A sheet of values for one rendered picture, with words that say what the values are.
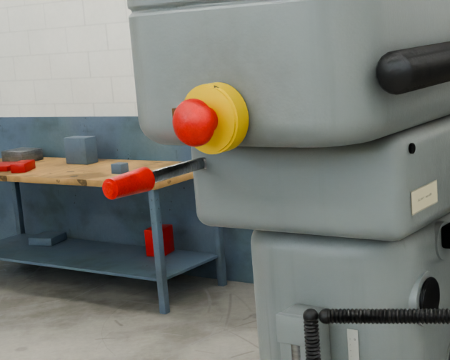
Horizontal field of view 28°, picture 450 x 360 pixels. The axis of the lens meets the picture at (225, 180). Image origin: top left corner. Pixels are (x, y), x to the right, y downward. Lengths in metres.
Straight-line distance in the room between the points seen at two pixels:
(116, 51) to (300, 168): 6.02
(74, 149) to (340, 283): 5.96
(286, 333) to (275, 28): 0.32
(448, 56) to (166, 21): 0.25
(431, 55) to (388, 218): 0.16
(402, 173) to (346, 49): 0.14
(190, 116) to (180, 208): 5.92
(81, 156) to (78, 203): 0.69
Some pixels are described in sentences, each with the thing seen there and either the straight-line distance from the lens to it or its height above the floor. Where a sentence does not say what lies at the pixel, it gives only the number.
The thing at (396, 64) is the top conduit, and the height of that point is 1.80.
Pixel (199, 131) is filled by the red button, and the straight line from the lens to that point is 0.73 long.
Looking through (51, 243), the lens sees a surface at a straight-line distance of 7.14.
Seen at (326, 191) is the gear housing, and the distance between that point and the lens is 0.84.
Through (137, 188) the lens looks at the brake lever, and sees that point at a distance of 0.83.
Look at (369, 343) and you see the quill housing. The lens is 0.91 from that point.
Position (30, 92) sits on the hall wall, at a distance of 7.56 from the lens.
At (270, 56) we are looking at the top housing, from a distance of 0.74.
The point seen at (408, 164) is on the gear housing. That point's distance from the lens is 0.82.
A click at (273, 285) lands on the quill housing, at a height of 1.57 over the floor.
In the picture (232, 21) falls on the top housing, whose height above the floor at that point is 1.84.
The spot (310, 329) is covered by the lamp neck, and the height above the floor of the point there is 1.57.
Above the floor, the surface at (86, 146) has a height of 1.02.
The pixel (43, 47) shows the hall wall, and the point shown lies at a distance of 7.39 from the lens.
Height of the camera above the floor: 1.84
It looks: 10 degrees down
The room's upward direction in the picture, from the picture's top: 5 degrees counter-clockwise
